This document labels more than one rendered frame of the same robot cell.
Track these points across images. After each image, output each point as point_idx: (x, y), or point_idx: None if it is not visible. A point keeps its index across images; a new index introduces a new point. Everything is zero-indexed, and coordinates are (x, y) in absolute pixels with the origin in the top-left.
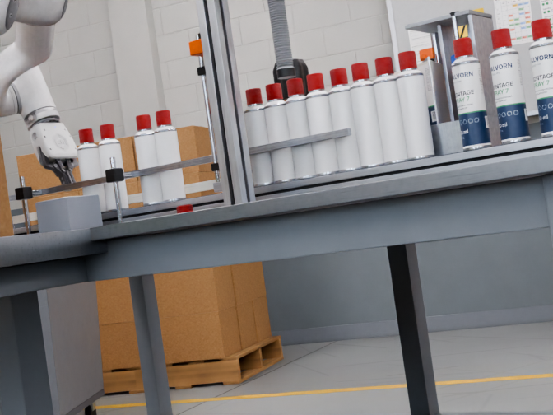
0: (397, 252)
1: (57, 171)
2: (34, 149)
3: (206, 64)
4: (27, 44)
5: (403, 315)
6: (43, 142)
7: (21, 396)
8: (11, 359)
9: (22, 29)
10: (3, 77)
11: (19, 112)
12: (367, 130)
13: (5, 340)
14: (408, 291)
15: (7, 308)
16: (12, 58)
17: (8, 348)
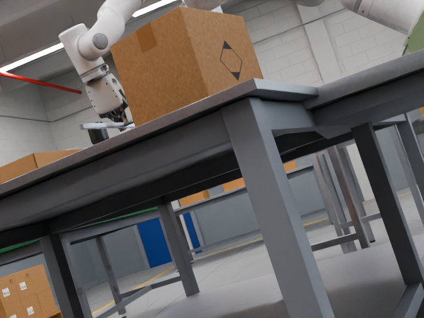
0: (59, 250)
1: (123, 113)
2: (117, 91)
3: None
4: (130, 13)
5: (70, 291)
6: (122, 88)
7: (388, 172)
8: (382, 154)
9: (136, 2)
10: (123, 27)
11: (95, 59)
12: None
13: (378, 145)
14: (69, 274)
15: (373, 130)
16: (120, 17)
17: (380, 149)
